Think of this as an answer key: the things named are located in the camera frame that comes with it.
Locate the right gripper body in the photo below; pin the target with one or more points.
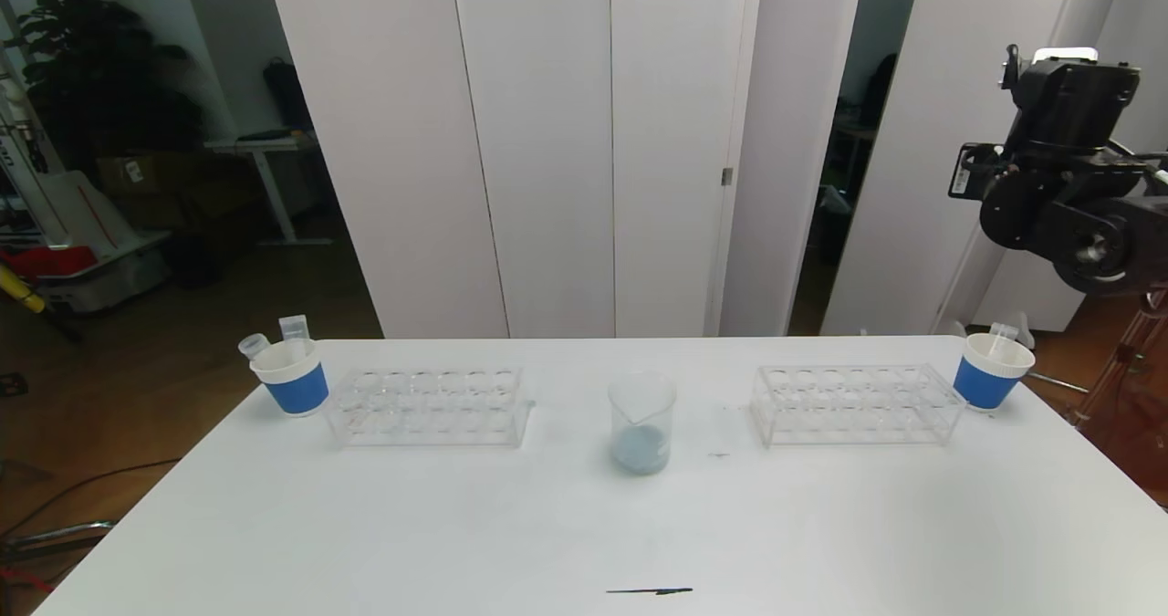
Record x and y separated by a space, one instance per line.
961 175

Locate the red pigment test tube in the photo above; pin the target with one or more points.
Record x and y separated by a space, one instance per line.
1002 331
294 329

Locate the blue pigment test tube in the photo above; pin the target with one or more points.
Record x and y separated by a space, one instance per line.
254 345

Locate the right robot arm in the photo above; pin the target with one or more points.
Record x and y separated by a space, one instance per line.
1077 205

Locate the clear acrylic tube rack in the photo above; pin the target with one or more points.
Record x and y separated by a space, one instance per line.
839 426
433 430

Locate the clear glass beaker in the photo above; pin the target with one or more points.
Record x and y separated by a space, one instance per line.
643 452

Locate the white folding partition screen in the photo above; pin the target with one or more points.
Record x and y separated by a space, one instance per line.
547 141
912 141

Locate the white floor object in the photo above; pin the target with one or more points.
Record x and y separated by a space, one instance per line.
1024 331

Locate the blue white paper cup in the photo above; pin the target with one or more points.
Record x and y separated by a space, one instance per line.
297 390
985 384

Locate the black bag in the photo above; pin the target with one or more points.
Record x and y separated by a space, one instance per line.
288 94

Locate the white standing desk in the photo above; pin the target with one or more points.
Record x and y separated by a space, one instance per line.
263 146

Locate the brown cardboard box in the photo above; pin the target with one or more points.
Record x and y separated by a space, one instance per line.
149 176

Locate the grey crate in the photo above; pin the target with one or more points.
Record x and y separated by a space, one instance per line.
108 278

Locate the dark green potted plant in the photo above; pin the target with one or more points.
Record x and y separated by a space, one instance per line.
91 78

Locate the white board with red line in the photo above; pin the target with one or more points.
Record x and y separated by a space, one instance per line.
76 213

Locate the red box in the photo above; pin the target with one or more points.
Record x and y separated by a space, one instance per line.
44 261

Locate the yellow tool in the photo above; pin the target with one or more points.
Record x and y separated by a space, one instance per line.
23 290

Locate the metal floor leg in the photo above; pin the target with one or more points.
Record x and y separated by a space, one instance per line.
55 538

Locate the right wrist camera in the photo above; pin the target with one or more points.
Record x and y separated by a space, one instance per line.
1063 53

